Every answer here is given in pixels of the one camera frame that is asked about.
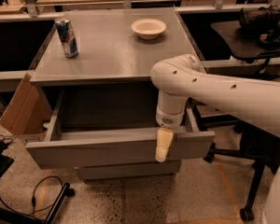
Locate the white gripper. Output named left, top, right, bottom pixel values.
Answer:
left=155, top=108, right=184, bottom=162

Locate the grey top drawer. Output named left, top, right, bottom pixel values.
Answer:
left=25, top=87, right=216, bottom=170

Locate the grey drawer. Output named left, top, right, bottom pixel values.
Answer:
left=75, top=161, right=181, bottom=180
left=25, top=87, right=216, bottom=170

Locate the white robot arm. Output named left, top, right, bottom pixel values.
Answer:
left=150, top=54, right=280, bottom=224

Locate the grey bottom drawer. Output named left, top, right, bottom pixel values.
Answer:
left=75, top=161, right=181, bottom=180

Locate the grey drawer cabinet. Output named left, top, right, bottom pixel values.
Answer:
left=30, top=7, right=207, bottom=183

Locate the black office chair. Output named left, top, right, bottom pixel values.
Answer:
left=193, top=106, right=280, bottom=222

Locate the white bowl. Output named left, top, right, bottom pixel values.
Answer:
left=132, top=19, right=166, bottom=40

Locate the black side desk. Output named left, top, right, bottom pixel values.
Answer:
left=211, top=21, right=280, bottom=61

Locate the cardboard box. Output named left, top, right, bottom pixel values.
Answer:
left=0, top=74, right=51, bottom=144

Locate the blue silver energy drink can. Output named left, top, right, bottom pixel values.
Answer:
left=55, top=18, right=78, bottom=58

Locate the black bag on desk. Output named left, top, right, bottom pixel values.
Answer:
left=239, top=7, right=280, bottom=48

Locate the black cable on floor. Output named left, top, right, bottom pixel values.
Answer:
left=0, top=175, right=65, bottom=219

